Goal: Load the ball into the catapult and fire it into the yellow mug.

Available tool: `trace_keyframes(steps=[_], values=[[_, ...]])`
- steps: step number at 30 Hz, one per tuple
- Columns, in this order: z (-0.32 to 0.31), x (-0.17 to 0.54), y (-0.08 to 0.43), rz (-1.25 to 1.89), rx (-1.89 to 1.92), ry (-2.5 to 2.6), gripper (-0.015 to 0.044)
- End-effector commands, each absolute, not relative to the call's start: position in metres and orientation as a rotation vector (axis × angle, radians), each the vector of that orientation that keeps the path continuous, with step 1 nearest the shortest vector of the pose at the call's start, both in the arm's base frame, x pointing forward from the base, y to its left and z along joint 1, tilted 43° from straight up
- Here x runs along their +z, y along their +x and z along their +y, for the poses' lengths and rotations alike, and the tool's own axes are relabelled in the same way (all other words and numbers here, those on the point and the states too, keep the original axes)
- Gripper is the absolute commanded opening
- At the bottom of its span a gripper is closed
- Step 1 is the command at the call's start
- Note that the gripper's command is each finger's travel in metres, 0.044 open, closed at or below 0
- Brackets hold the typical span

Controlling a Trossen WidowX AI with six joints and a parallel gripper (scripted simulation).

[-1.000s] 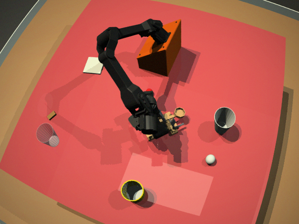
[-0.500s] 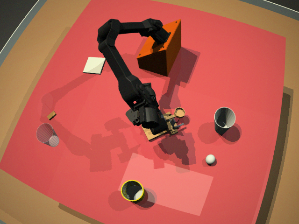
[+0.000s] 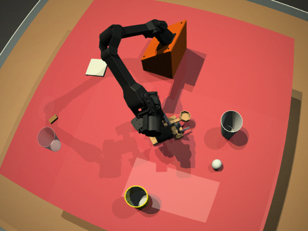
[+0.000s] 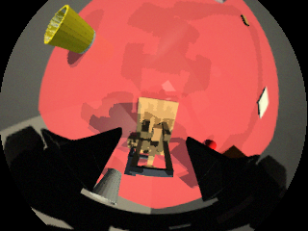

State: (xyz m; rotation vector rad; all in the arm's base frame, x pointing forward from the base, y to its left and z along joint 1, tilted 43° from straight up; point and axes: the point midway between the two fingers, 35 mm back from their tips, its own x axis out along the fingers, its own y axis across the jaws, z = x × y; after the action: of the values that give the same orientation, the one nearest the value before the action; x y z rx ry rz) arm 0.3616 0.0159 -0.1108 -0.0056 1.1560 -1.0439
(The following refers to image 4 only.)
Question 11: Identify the red ball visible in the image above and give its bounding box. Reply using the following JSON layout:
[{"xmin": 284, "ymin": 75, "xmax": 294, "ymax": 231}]
[{"xmin": 205, "ymin": 140, "xmax": 217, "ymax": 150}]

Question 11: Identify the tan wooden catapult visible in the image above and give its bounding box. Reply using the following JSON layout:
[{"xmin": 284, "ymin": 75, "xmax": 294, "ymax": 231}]
[{"xmin": 123, "ymin": 97, "xmax": 178, "ymax": 178}]

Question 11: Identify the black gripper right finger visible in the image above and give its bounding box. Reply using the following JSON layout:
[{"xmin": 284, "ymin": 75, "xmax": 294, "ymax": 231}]
[{"xmin": 185, "ymin": 138, "xmax": 261, "ymax": 201}]

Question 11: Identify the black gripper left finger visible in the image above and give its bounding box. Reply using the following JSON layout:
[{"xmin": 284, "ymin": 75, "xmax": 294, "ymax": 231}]
[{"xmin": 39, "ymin": 128, "xmax": 122, "ymax": 193}]

